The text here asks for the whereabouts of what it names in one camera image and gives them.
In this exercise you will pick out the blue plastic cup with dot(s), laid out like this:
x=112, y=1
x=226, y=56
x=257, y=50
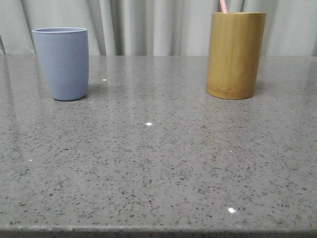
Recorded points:
x=63, y=55

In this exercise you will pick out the pink chopstick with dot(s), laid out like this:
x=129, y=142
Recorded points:
x=223, y=6

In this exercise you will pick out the grey pleated curtain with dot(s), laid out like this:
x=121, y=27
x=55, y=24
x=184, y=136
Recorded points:
x=156, y=27

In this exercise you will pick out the bamboo cylinder holder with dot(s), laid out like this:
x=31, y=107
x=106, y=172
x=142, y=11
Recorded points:
x=235, y=50

